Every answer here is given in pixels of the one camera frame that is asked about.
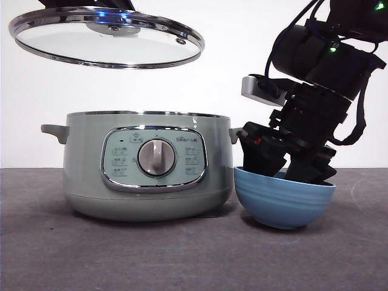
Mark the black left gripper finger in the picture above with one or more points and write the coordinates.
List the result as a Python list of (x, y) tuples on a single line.
[(60, 2), (122, 3)]

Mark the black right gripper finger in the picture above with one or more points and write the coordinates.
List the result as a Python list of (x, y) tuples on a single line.
[(309, 169), (262, 157)]

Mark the glass lid with green knob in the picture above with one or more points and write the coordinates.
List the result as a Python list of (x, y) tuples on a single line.
[(112, 28)]

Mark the pale green electric steamer pot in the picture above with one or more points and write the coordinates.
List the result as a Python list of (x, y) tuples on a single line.
[(85, 169)]

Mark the blue ribbed bowl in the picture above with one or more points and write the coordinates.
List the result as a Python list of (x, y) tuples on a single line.
[(282, 206)]

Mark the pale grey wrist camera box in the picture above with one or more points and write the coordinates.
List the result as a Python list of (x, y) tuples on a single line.
[(251, 86)]

